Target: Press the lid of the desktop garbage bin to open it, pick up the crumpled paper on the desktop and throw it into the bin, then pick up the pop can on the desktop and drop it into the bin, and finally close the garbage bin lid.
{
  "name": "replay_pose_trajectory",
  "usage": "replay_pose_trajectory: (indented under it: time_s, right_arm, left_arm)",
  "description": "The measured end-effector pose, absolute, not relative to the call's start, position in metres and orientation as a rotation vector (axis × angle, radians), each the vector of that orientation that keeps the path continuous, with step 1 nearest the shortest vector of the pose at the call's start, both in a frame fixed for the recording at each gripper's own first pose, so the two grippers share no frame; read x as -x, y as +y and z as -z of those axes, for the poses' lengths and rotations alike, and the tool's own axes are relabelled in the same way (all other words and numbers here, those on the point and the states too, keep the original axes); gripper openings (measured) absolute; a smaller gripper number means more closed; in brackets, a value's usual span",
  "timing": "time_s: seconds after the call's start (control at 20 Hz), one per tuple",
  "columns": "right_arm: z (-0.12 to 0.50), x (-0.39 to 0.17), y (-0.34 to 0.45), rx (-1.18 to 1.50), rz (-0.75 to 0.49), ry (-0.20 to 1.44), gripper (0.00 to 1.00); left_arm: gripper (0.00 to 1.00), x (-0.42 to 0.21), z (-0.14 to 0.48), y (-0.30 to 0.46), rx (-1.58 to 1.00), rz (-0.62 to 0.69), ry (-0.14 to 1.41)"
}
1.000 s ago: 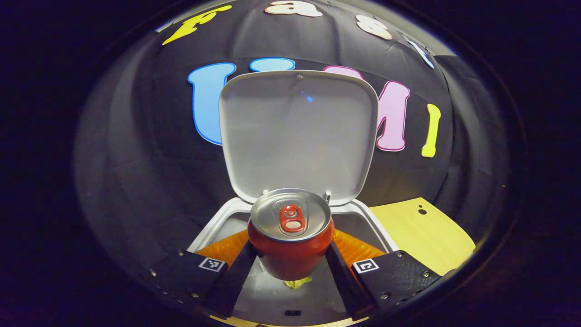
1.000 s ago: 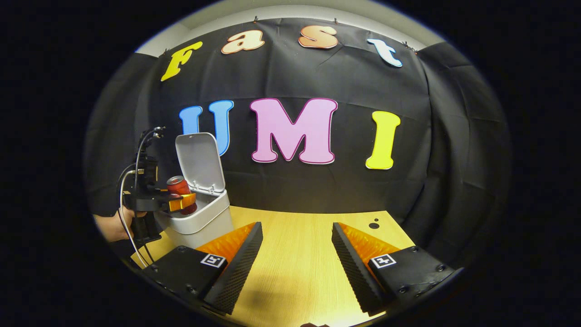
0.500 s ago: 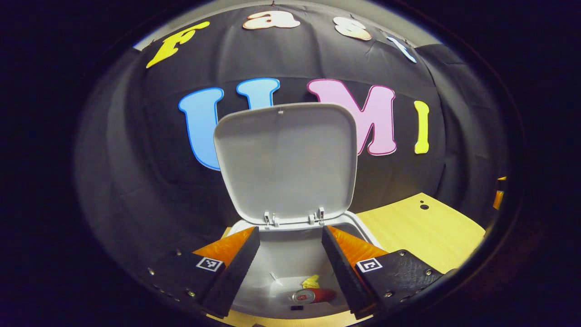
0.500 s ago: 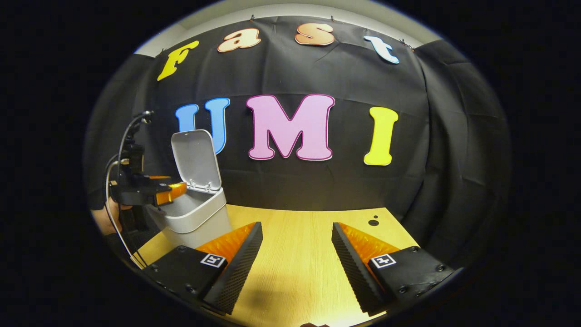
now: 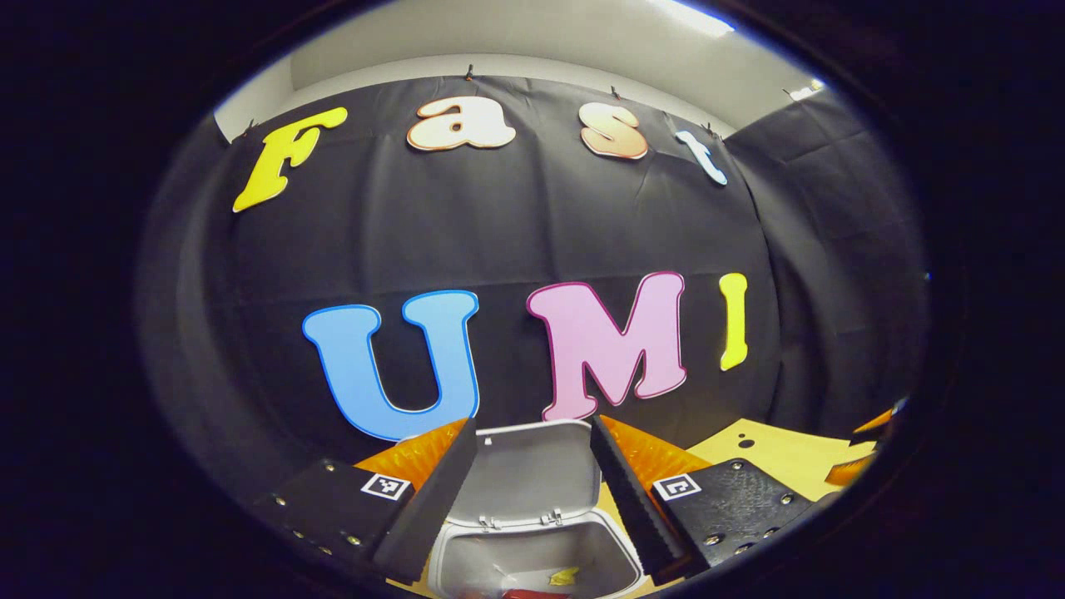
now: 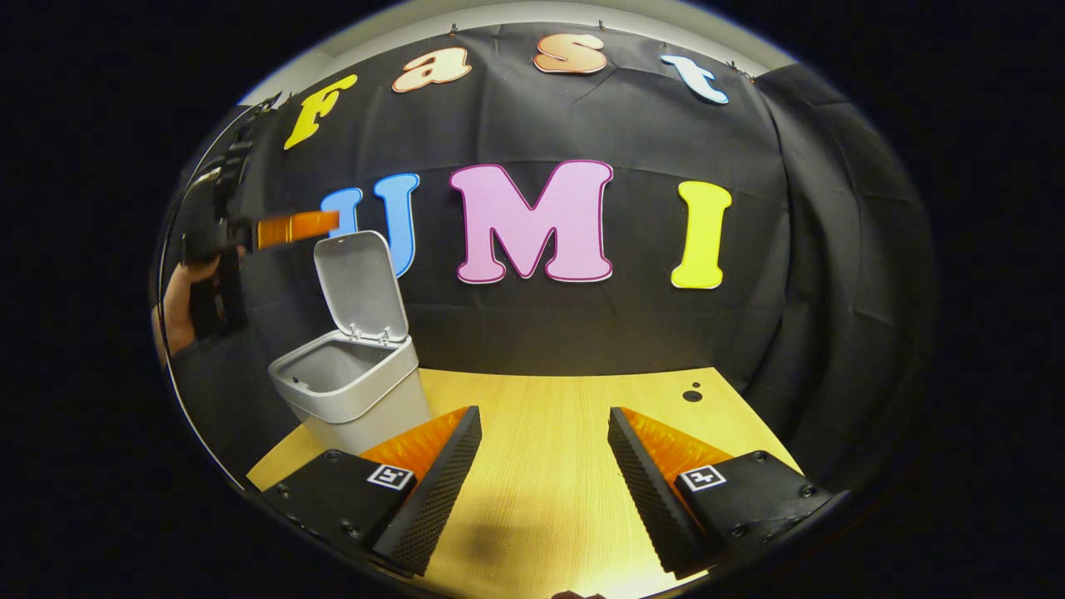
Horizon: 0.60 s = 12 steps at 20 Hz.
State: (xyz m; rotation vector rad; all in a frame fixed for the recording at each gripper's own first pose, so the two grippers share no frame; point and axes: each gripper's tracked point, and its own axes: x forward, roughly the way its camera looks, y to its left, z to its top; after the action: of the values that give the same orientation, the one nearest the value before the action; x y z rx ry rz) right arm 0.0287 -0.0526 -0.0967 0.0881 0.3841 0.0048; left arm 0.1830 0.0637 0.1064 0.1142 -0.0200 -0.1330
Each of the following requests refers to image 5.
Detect wooden desktop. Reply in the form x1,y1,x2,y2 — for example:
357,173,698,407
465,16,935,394
387,418,879,599

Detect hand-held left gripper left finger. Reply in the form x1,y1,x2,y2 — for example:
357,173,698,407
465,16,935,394
258,418,479,586

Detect white desktop garbage bin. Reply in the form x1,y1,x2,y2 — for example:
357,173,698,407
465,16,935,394
427,418,646,599

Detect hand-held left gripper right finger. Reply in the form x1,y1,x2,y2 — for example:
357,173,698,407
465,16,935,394
589,416,812,586

